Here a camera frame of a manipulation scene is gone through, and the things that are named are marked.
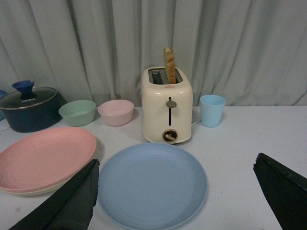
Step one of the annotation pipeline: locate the cream toaster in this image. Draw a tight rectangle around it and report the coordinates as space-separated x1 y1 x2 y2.
141 67 193 144

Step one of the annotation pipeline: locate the dark blue saucepan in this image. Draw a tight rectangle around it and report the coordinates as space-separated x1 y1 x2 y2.
0 94 62 133

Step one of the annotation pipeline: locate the pink plate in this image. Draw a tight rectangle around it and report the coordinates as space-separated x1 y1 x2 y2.
0 127 97 196

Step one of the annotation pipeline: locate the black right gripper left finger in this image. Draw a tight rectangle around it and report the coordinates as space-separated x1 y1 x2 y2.
11 159 99 230

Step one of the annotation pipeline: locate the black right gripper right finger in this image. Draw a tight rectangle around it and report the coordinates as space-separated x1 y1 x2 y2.
253 153 307 230

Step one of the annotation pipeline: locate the blue plate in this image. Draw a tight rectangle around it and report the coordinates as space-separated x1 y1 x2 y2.
98 143 208 230

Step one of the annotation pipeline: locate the left light blue cup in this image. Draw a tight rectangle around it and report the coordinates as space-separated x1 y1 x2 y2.
0 110 4 121

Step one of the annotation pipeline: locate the glass pot lid blue knob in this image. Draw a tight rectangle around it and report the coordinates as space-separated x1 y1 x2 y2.
0 80 58 110

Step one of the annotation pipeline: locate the beige plate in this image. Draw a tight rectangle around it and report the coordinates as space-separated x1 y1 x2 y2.
0 146 99 197

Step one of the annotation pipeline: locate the grey curtain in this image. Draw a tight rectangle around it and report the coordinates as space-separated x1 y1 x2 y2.
0 0 307 106

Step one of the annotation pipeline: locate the pink bowl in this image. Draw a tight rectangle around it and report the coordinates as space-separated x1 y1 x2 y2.
98 99 134 127

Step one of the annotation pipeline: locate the right light blue cup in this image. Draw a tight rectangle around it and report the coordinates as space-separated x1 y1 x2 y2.
200 95 226 127

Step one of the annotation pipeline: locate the green bowl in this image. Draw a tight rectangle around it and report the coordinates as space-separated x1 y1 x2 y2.
59 100 96 127

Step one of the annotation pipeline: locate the light blue cup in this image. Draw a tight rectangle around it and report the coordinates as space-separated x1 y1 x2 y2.
0 110 4 121
200 95 226 127

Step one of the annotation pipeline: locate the bread slice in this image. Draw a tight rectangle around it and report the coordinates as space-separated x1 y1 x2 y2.
164 47 176 84

